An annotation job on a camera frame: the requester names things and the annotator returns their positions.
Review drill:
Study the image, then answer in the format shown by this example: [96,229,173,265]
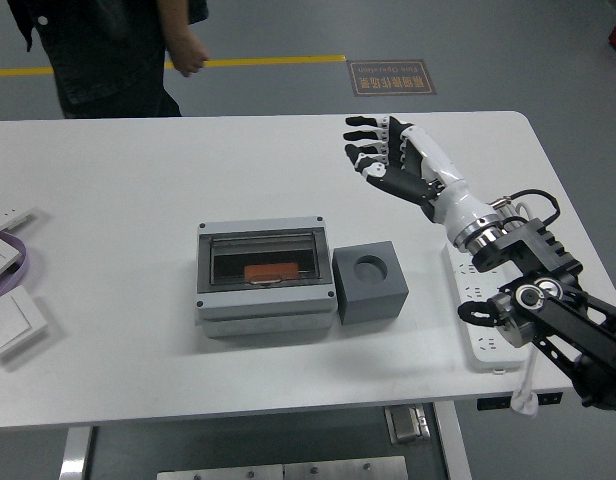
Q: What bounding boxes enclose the white power strip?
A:
[445,244,529,374]

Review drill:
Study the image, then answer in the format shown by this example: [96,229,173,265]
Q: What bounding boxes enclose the brown floor sign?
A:
[346,59,438,97]

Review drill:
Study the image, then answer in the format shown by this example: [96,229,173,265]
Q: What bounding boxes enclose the narrow white switch panel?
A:
[0,205,37,239]

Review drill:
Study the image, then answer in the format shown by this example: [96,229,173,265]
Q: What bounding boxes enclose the grey box with clear lid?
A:
[195,215,336,340]

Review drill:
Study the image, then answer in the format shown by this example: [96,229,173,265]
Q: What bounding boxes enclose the large white switch panel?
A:
[0,285,49,364]

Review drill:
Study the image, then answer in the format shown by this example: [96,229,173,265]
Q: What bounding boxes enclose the grey cube with round hole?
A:
[331,241,409,326]

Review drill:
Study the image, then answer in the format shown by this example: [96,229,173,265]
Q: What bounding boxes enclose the silver metal bracket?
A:
[385,404,432,445]

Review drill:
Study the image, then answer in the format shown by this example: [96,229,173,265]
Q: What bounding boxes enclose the person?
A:
[7,0,209,120]

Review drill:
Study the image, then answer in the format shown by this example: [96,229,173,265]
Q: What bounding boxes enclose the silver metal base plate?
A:
[156,455,409,480]

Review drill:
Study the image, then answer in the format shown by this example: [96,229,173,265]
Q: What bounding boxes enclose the white table leg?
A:
[57,427,94,480]
[434,402,473,480]

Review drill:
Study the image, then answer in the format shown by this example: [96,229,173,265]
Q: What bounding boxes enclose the person's left hand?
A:
[171,29,212,79]

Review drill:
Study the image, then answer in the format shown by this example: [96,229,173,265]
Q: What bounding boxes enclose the black bar under table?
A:
[476,393,563,412]

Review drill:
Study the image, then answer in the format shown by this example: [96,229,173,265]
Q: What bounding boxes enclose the orange cylinder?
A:
[243,260,300,284]

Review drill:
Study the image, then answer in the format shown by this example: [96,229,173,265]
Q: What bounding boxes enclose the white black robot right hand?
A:
[342,114,499,247]

